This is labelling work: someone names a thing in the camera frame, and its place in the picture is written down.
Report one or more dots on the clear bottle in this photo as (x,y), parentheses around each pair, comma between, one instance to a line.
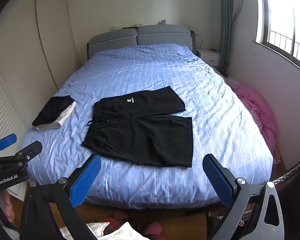
(202,44)

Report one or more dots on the white quilted cloth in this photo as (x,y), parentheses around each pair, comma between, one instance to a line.
(120,232)

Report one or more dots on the white nightstand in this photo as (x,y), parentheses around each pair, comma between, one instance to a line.
(211,56)

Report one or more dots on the folded white garment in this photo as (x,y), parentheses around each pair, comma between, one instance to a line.
(65,116)

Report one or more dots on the folded black garment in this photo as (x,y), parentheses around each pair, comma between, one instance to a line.
(50,110)

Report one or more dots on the grey-green curtain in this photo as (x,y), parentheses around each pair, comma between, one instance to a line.
(225,25)

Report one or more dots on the beige slatted wardrobe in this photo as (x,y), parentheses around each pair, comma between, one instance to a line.
(27,55)

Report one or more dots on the pink slipper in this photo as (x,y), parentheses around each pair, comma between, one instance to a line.
(153,228)

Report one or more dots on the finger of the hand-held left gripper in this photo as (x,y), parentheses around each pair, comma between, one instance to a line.
(31,148)
(6,141)

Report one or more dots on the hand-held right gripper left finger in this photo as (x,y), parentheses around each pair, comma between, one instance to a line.
(86,180)

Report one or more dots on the black pants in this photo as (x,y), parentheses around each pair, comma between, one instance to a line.
(140,135)

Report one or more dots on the small purple toy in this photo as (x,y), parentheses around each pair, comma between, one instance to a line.
(163,22)

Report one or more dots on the bed with blue sheet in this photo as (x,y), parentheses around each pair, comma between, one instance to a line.
(152,67)

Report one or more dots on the window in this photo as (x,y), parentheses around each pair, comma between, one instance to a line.
(285,17)

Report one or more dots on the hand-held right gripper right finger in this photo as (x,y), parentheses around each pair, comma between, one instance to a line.
(218,182)

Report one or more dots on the red slipper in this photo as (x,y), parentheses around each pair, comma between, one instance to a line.
(115,218)

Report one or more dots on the pink blanket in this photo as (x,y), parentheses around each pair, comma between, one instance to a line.
(257,107)

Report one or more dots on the grey padded headboard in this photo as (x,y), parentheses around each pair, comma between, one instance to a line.
(152,33)

